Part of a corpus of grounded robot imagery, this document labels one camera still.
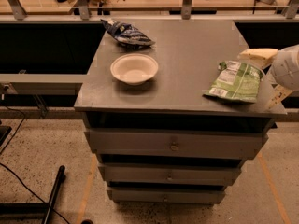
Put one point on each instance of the top grey drawer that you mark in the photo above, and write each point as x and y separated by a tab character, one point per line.
213	145

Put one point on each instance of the bottom grey drawer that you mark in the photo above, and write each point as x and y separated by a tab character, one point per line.
165	195

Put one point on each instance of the black stand leg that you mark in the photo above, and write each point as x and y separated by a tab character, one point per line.
42	210

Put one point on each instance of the grey drawer cabinet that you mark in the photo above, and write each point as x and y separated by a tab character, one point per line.
188	54

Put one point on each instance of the grey metal rail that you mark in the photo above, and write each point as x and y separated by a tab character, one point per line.
42	84

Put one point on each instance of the middle grey drawer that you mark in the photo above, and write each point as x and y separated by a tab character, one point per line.
159	174

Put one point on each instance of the blue chip bag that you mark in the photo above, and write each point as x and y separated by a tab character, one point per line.
126	34

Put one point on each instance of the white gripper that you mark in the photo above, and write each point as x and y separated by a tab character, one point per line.
287	67

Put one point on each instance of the grey drawer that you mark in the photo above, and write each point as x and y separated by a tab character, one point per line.
165	195
213	145
159	174

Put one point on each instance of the white paper bowl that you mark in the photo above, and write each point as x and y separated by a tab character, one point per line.
134	69

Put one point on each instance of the green jalapeno chip bag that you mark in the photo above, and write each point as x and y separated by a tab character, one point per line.
236	82

